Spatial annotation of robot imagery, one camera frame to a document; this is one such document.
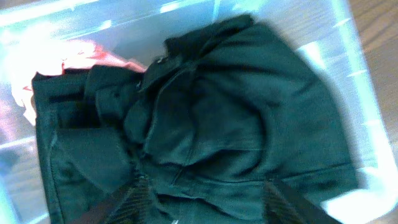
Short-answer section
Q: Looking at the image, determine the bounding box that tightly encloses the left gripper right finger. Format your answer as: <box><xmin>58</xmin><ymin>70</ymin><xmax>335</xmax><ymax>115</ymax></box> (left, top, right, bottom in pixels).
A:
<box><xmin>264</xmin><ymin>179</ymin><xmax>341</xmax><ymax>224</ymax></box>

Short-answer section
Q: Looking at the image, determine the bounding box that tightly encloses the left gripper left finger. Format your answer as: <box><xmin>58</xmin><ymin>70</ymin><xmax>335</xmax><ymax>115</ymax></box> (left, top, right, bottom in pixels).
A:
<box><xmin>70</xmin><ymin>177</ymin><xmax>151</xmax><ymax>224</ymax></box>

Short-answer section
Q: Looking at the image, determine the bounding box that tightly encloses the black garment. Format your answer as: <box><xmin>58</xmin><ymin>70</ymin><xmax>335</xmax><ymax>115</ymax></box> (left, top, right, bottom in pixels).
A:
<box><xmin>32</xmin><ymin>14</ymin><xmax>358</xmax><ymax>223</ymax></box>

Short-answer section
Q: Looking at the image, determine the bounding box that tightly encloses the pink shirt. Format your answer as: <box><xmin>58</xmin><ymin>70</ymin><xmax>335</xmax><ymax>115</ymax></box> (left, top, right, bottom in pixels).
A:
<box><xmin>7</xmin><ymin>40</ymin><xmax>147</xmax><ymax>126</ymax></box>

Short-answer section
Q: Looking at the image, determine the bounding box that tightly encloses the clear plastic storage bin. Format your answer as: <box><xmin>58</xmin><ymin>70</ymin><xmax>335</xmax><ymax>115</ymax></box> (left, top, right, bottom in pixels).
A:
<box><xmin>1</xmin><ymin>0</ymin><xmax>397</xmax><ymax>223</ymax></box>

